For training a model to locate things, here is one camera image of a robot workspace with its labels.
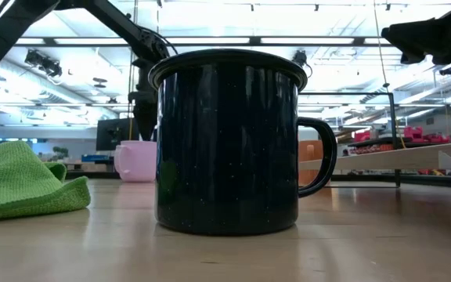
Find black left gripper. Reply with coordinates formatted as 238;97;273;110
128;57;159;141

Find pink plastic mug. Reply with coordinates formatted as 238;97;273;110
114;140;158;183

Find dark blue speckled enamel mug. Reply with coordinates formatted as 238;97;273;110
147;48;338;237

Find orange mug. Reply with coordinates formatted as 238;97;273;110
298;139;324;186

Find black computer monitor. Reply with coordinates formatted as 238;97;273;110
95;117;140;152

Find blue box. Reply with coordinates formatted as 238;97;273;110
81;154;111;163

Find potted green plant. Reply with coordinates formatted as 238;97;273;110
52;146;70;161

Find red plastic parts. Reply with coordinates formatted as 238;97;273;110
352;125;451;154

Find black ceiling spotlight cluster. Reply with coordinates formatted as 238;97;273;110
23;49;63;78

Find black overhead light bar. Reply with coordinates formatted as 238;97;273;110
0;35;393;49

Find green microfiber cloth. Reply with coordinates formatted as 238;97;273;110
0;139;92;221

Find yellow hanging cable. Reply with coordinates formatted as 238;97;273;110
128;58;136;141

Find thin hanging cord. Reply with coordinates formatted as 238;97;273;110
373;0;391;89

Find black camera on light bar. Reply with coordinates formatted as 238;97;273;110
292;49;313;78

